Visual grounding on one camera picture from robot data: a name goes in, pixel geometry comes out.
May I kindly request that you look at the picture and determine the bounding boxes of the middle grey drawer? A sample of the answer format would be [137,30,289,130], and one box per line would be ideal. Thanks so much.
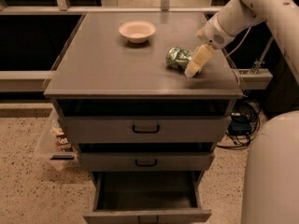
[78,143,214,172]

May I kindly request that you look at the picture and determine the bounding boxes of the grey drawer cabinet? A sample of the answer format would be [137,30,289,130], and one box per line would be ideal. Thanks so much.
[43,11,244,185]

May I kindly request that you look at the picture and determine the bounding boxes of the metal diagonal rod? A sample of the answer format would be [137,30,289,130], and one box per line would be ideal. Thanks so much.
[249,36,274,75]

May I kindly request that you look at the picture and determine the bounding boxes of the green crushed can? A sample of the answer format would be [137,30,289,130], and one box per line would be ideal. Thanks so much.
[165,47,193,70]

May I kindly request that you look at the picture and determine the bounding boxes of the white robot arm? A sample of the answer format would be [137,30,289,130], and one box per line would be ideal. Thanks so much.
[185,0,299,224]

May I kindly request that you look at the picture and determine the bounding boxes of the snack packet in bin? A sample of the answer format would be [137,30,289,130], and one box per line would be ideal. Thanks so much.
[51,127,73,152]

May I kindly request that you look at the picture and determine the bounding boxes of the white bowl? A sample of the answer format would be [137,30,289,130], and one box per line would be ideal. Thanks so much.
[119,21,156,44]

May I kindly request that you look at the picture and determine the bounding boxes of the dark cabinet at right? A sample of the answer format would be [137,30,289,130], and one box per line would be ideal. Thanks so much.
[262,58,299,118]

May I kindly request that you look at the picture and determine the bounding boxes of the top grey drawer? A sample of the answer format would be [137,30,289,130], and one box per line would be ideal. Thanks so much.
[57,99,233,144]

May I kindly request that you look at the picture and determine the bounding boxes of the bottom grey drawer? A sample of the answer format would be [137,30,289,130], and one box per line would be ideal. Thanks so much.
[84,171,211,224]

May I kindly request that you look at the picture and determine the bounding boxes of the blue box on floor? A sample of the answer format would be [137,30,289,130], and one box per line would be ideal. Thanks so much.
[228,116,252,135]

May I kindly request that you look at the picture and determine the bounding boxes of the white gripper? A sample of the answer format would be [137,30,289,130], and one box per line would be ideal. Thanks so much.
[184,14,235,77]

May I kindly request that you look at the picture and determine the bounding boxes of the clear plastic storage bin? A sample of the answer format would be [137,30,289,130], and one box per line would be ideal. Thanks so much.
[35,110,78,171]

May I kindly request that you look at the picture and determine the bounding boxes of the grey drawer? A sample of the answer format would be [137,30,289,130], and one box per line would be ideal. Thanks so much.
[78,143,214,172]
[57,99,233,144]
[84,171,211,224]

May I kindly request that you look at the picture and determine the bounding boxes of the white power cable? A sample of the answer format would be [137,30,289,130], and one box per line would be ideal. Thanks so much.
[224,26,252,60]

